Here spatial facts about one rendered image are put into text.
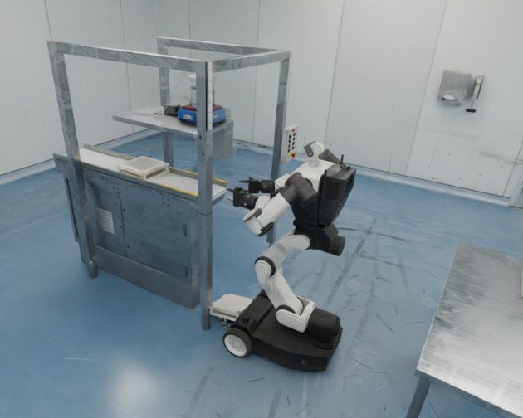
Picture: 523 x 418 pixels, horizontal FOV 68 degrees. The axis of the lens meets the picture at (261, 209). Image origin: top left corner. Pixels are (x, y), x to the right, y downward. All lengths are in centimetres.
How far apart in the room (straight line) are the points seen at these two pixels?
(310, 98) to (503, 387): 471
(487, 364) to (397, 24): 435
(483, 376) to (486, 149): 411
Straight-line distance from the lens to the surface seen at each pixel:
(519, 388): 172
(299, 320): 249
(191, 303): 297
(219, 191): 253
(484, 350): 179
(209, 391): 252
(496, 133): 548
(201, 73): 206
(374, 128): 559
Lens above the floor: 199
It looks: 27 degrees down
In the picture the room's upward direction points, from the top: 4 degrees clockwise
